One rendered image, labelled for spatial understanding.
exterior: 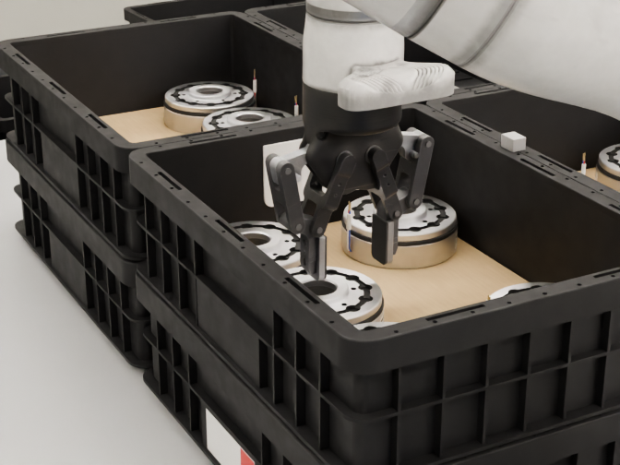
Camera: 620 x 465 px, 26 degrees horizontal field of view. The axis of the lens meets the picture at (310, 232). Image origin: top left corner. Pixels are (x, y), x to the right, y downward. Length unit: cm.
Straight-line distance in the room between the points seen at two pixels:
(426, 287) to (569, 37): 50
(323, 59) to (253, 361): 23
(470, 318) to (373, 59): 21
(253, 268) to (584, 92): 32
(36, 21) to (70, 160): 321
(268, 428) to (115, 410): 27
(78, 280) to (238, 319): 41
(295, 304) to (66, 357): 46
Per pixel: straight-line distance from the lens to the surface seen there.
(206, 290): 105
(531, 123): 136
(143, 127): 153
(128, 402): 123
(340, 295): 104
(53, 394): 126
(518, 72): 69
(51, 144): 139
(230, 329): 102
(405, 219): 118
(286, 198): 99
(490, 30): 67
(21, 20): 451
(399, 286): 114
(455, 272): 117
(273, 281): 92
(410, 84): 94
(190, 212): 104
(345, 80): 93
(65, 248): 141
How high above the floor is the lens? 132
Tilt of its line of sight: 23 degrees down
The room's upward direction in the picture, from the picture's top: straight up
